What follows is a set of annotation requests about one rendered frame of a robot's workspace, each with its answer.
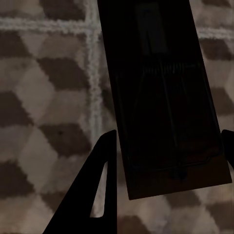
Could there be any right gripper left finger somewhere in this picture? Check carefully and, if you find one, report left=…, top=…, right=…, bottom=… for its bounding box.
left=43, top=130, right=117, bottom=234

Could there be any mousetrap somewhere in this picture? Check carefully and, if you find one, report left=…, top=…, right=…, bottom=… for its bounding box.
left=97, top=0, right=232, bottom=200

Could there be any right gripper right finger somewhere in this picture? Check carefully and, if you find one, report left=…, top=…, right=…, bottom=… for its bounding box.
left=221, top=130, right=234, bottom=169

